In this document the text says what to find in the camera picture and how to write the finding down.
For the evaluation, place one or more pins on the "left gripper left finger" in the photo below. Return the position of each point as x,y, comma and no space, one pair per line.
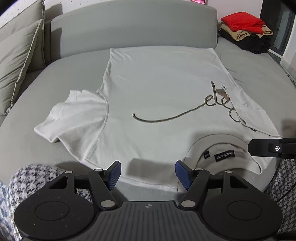
102,182

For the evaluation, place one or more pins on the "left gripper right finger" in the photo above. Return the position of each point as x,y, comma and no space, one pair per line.
194,182

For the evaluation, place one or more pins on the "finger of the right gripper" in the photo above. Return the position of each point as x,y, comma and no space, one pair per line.
284,148

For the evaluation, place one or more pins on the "white t-shirt with script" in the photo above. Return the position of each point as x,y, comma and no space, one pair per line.
158,105

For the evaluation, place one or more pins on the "houndstooth patterned trousers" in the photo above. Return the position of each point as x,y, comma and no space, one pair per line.
24,183

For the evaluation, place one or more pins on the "black folded garment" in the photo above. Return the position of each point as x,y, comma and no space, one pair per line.
251,43

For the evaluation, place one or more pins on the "tan folded garment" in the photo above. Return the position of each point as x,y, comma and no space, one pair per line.
241,34

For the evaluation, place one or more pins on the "red folded garment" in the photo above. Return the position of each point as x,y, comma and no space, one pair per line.
243,21

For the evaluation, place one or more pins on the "grey sofa bed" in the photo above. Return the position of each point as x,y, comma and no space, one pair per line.
80,49

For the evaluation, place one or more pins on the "grey throw pillow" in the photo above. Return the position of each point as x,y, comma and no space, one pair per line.
22,51

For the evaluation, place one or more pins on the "dark window frame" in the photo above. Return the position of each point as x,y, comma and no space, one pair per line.
280,19

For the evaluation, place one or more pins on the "pink wall picture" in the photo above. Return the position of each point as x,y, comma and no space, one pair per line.
204,2

